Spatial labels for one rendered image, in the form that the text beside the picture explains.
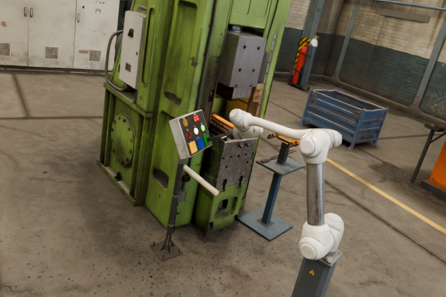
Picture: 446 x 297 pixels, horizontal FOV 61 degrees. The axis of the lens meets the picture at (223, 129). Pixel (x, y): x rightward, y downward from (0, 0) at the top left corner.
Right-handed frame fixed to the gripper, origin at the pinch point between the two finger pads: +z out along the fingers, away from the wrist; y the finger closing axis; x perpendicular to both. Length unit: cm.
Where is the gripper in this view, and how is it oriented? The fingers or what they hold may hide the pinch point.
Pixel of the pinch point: (211, 138)
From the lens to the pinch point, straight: 280.8
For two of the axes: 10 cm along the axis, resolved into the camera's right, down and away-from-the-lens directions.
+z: -8.6, 1.9, 4.8
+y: 4.4, -2.3, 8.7
